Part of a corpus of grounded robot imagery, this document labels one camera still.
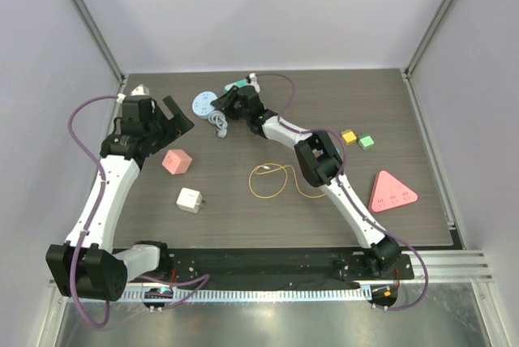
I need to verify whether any teal triangular power socket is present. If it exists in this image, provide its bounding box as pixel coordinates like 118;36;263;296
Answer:
223;78;260;96

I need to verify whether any light blue round socket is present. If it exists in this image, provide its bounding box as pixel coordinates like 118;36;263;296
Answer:
191;91;221;120

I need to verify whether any pink white cube charger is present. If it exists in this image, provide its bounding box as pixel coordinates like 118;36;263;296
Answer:
162;149;192;175

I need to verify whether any yellow usb cable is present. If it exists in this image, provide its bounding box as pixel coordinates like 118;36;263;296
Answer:
247;163;328;200

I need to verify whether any white cube tiger adapter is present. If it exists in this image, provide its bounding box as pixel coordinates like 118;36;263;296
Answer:
176;187;204;214

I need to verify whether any yellow usb charger plug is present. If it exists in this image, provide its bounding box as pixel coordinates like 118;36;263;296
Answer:
341;129;358;145

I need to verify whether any green usb charger plug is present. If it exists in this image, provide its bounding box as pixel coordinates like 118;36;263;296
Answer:
358;134;375;150

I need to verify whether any pink triangular power socket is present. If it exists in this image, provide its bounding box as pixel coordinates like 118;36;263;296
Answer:
368;170;418;212

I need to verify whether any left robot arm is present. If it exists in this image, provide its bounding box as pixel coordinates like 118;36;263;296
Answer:
45;94;194;302

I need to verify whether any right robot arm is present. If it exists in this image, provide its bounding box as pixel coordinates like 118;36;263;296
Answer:
211;86;401;279

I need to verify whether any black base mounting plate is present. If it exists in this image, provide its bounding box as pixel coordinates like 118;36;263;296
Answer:
169;247;414;290

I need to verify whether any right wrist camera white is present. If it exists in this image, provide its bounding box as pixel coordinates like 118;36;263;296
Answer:
246;73;260;92

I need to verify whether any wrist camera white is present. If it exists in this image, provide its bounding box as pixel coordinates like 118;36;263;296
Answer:
130;84;150;96
246;73;260;92

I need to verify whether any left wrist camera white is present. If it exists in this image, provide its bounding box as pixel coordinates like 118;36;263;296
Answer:
130;84;150;96

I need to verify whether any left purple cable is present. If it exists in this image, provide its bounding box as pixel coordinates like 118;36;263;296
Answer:
66;95;211;328

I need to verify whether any purple cable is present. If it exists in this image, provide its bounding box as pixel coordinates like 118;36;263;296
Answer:
255;73;430;315
66;95;211;328

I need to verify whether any left aluminium frame post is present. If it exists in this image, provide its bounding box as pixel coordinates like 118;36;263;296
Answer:
70;0;124;83

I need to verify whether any aluminium frame post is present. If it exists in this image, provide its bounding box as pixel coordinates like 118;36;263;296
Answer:
70;0;124;83
401;0;456;79

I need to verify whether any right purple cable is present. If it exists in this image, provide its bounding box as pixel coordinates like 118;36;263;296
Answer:
255;73;430;315

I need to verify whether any slotted cable duct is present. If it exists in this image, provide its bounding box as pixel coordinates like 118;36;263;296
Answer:
117;285;372;303

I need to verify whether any aluminium front rail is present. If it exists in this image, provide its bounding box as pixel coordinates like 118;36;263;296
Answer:
48;249;494;287

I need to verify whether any right aluminium frame post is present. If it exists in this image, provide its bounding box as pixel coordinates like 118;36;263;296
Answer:
401;0;456;79

